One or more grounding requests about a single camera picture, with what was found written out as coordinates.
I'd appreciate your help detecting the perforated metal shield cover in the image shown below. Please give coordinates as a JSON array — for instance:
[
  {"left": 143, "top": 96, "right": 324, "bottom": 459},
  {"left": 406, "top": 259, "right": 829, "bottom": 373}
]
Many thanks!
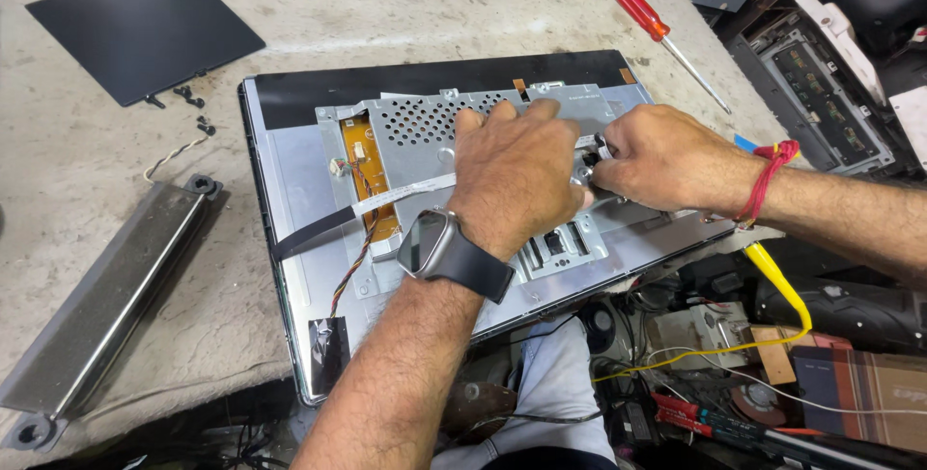
[{"left": 316, "top": 82, "right": 698, "bottom": 301}]

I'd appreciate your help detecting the grey smartwatch with dark band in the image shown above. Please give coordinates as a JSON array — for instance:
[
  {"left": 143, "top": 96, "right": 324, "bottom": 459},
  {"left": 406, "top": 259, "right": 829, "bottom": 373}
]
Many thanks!
[{"left": 396, "top": 208, "right": 516, "bottom": 305}]

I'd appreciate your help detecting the flat monitor panel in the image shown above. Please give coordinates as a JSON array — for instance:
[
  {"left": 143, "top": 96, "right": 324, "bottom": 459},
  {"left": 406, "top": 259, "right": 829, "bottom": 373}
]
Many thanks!
[{"left": 238, "top": 50, "right": 741, "bottom": 408}]

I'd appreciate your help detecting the multicoloured twisted wire bundle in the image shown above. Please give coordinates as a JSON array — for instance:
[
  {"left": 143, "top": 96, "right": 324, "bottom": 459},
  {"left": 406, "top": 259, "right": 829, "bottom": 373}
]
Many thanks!
[{"left": 329, "top": 158, "right": 382, "bottom": 319}]

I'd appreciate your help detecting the yellow cable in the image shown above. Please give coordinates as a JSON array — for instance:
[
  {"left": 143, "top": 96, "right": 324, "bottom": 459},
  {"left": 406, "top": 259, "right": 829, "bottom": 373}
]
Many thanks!
[{"left": 591, "top": 242, "right": 814, "bottom": 385}]

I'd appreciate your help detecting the white and black cable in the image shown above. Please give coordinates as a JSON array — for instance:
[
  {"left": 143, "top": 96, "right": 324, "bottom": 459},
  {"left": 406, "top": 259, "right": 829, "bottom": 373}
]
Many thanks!
[{"left": 271, "top": 133, "right": 617, "bottom": 262}]

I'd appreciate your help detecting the white twisted speaker wire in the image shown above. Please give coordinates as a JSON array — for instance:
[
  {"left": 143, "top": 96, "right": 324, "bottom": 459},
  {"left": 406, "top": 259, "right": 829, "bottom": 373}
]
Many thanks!
[{"left": 142, "top": 135, "right": 211, "bottom": 185}]

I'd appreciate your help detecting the person's left hand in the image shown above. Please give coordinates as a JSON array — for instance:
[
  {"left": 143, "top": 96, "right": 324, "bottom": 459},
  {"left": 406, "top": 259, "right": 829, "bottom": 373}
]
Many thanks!
[{"left": 445, "top": 98, "right": 596, "bottom": 262}]

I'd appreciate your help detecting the person's jeans leg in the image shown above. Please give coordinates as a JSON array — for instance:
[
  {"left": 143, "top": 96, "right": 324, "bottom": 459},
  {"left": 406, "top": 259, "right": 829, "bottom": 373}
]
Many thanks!
[{"left": 430, "top": 316, "right": 618, "bottom": 470}]

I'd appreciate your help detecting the dismantled monitor chassis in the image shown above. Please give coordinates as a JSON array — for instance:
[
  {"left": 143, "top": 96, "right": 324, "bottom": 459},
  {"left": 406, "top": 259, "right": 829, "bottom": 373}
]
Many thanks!
[{"left": 727, "top": 10, "right": 900, "bottom": 175}]

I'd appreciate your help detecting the brown cardboard box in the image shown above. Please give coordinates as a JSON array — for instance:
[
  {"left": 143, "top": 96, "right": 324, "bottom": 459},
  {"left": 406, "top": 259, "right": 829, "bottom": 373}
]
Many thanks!
[{"left": 792, "top": 345, "right": 927, "bottom": 455}]

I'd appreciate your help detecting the red thread wristband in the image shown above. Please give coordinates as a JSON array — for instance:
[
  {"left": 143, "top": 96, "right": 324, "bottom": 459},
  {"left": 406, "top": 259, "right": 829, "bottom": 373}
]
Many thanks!
[{"left": 734, "top": 140, "right": 801, "bottom": 228}]

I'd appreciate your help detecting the orange circuit board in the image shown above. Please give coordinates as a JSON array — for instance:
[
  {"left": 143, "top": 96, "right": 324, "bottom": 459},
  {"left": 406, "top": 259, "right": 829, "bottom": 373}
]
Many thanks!
[{"left": 339, "top": 116, "right": 404, "bottom": 243}]

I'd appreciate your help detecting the person's right hand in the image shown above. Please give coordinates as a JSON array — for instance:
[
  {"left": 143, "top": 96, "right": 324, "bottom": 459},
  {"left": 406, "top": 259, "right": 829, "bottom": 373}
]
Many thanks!
[{"left": 590, "top": 103, "right": 763, "bottom": 215}]

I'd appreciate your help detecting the white plastic bracket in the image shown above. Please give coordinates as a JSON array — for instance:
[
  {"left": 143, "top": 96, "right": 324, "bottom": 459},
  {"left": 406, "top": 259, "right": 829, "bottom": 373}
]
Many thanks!
[{"left": 814, "top": 0, "right": 886, "bottom": 106}]

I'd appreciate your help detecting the black foil tape patch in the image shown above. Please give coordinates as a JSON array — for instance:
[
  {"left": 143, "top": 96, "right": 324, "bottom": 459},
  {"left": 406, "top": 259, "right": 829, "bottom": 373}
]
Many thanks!
[{"left": 308, "top": 316, "right": 352, "bottom": 396}]

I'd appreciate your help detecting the small wooden block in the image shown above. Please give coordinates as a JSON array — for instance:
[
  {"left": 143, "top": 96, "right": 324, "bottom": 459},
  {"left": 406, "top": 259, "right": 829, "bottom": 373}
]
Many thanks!
[{"left": 750, "top": 324, "right": 798, "bottom": 386}]

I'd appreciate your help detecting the red handled screwdriver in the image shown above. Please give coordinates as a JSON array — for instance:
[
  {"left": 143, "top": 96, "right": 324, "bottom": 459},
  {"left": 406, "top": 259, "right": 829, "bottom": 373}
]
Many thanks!
[{"left": 615, "top": 0, "right": 733, "bottom": 116}]

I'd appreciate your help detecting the thin white cable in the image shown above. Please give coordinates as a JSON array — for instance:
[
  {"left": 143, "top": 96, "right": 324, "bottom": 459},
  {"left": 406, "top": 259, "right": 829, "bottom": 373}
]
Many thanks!
[{"left": 643, "top": 346, "right": 927, "bottom": 417}]

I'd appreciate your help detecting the round black small speaker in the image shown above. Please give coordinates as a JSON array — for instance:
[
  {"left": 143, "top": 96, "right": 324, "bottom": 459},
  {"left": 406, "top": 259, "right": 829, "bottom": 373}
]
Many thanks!
[{"left": 579, "top": 300, "right": 617, "bottom": 356}]

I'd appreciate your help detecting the black flat rectangular plate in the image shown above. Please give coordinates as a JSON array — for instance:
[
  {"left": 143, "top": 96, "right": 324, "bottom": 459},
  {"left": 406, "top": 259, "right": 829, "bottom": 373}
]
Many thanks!
[{"left": 25, "top": 0, "right": 267, "bottom": 108}]

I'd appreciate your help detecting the heap of electronic parts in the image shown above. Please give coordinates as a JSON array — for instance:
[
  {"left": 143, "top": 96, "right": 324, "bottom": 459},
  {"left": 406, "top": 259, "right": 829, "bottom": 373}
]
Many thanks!
[{"left": 435, "top": 238, "right": 927, "bottom": 470}]

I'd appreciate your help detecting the long grey speaker bar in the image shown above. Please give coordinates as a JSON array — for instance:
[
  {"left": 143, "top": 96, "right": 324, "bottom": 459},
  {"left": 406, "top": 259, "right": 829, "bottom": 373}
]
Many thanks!
[{"left": 0, "top": 173, "right": 225, "bottom": 454}]

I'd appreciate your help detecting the red and black tool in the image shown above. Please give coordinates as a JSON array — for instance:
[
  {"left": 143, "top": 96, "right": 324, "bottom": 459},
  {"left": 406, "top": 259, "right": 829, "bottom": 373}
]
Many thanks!
[{"left": 650, "top": 392, "right": 927, "bottom": 470}]

